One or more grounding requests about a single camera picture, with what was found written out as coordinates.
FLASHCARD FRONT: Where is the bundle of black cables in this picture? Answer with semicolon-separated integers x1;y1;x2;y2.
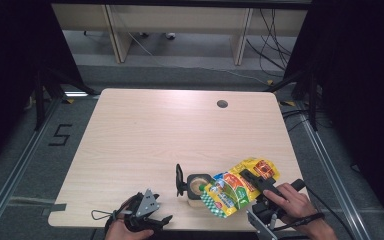
245;8;298;80

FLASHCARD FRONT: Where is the metal floor rail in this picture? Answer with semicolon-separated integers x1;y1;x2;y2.
0;95;65;240
299;109;375;240

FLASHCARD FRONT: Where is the person's left hand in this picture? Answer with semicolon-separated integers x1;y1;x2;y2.
104;199;155;240

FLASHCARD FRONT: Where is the clear jar with black lid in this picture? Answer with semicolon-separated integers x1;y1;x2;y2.
174;162;215;210

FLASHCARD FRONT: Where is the light wooden desk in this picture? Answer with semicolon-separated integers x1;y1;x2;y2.
51;3;310;66

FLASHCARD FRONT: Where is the thin black lanyard loop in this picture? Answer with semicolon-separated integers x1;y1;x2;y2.
90;208;125;222

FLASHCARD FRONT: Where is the black wrist strap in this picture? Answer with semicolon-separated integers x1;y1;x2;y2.
272;212;326;232

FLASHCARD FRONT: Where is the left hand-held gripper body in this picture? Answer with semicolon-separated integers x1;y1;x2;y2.
124;188;160;233

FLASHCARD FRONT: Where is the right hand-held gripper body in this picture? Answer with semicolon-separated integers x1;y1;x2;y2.
245;178;306;240

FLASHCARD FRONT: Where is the black curtain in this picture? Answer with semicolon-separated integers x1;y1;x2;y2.
283;0;384;231
0;0;85;174

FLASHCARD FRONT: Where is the black metal stand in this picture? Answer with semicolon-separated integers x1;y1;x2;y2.
264;69;320;132
34;66;100;132

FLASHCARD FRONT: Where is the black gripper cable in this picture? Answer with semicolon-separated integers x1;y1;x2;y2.
304;194;358;240

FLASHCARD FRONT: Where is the person's right hand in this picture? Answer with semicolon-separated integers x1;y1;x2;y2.
262;182;318;232

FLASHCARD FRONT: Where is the yellow seasoning pouch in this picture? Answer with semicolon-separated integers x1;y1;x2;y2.
199;156;281;220

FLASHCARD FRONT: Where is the grey tape strip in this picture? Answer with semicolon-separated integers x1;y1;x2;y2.
41;202;68;217

